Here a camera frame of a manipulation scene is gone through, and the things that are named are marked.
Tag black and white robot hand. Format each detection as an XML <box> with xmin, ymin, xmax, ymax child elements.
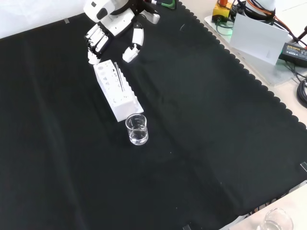
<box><xmin>83</xmin><ymin>0</ymin><xmax>161</xmax><ymax>65</ymax></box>

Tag white test tube rack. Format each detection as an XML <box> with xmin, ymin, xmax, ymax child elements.
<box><xmin>93</xmin><ymin>59</ymin><xmax>144</xmax><ymax>123</ymax></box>

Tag yellow stop button box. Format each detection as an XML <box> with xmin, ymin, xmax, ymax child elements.
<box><xmin>213</xmin><ymin>0</ymin><xmax>235</xmax><ymax>23</ymax></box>

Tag small clear glass beaker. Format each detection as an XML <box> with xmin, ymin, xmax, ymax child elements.
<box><xmin>125</xmin><ymin>113</ymin><xmax>149</xmax><ymax>146</ymax></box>

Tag black cloth bench cover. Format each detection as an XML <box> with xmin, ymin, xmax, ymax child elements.
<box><xmin>0</xmin><ymin>0</ymin><xmax>307</xmax><ymax>230</ymax></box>

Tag pale white board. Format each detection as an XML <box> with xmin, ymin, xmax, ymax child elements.
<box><xmin>229</xmin><ymin>13</ymin><xmax>290</xmax><ymax>66</ymax></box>

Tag black power adapter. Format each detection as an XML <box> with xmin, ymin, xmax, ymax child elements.
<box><xmin>279</xmin><ymin>42</ymin><xmax>307</xmax><ymax>68</ymax></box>

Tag large clear glass vessel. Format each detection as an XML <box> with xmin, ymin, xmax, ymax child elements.
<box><xmin>258</xmin><ymin>207</ymin><xmax>294</xmax><ymax>230</ymax></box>

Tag grey metal base plate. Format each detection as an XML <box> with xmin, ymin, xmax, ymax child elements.
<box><xmin>203</xmin><ymin>14</ymin><xmax>307</xmax><ymax>86</ymax></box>

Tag thin black adapter cable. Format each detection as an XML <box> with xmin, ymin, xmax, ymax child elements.
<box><xmin>284</xmin><ymin>61</ymin><xmax>307</xmax><ymax>82</ymax></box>

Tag coiled black cable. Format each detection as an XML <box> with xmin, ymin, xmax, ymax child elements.
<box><xmin>296</xmin><ymin>80</ymin><xmax>307</xmax><ymax>108</ymax></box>

